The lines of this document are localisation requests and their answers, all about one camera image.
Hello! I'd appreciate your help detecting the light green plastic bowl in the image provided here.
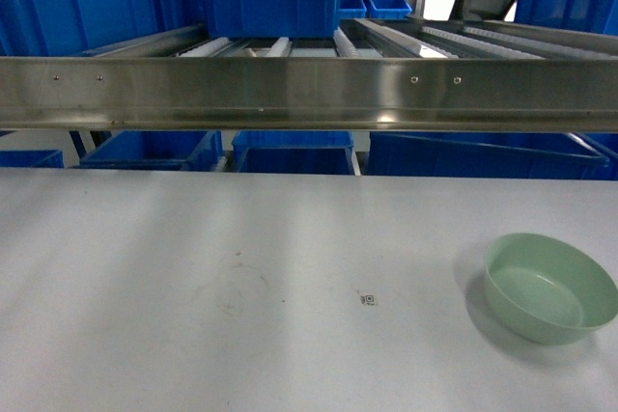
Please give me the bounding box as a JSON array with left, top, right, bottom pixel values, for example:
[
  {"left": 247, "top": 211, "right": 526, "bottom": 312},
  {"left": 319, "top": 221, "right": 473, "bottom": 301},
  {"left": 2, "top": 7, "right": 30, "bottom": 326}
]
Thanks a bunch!
[{"left": 483, "top": 233, "right": 617, "bottom": 345}]

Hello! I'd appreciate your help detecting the stainless steel shelf rack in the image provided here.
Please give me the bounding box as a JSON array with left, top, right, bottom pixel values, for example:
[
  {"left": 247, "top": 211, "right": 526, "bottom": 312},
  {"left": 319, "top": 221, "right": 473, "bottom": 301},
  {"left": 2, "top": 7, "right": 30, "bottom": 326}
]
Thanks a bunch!
[{"left": 1, "top": 18, "right": 617, "bottom": 133}]

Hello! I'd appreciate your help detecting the blue bin lower centre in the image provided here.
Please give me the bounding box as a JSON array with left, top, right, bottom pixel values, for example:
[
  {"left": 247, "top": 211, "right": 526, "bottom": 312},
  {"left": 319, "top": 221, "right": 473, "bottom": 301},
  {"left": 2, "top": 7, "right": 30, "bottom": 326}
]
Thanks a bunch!
[{"left": 232, "top": 130, "right": 354, "bottom": 176}]

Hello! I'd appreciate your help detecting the blue bin lower right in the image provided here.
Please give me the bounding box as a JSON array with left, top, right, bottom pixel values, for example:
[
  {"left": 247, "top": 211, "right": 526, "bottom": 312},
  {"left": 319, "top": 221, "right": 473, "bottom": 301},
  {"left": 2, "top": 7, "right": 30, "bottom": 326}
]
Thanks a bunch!
[{"left": 365, "top": 132, "right": 610, "bottom": 180}]

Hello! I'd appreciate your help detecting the small QR code sticker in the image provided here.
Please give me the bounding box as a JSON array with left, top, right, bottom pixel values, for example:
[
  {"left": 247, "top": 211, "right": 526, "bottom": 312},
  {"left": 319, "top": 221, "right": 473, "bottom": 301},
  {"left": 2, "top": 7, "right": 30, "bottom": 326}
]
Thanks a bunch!
[{"left": 358, "top": 291, "right": 378, "bottom": 306}]

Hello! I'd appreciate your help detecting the small blue bin far background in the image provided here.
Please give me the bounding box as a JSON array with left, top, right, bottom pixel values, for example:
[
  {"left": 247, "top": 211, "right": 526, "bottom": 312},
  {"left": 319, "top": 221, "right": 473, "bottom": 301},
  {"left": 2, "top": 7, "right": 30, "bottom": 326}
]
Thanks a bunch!
[{"left": 339, "top": 0, "right": 367, "bottom": 19}]

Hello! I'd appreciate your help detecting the small blue bin far right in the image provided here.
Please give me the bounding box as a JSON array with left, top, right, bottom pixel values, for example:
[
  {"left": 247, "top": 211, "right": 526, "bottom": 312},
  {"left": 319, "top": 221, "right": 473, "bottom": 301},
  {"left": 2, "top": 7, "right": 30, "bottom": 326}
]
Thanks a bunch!
[{"left": 363, "top": 0, "right": 412, "bottom": 20}]

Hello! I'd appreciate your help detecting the blue bin far lower left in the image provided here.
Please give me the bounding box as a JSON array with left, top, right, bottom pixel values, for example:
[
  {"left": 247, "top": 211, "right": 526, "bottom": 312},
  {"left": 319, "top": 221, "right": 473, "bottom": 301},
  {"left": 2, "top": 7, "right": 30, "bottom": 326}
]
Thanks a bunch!
[{"left": 1, "top": 150, "right": 64, "bottom": 169}]

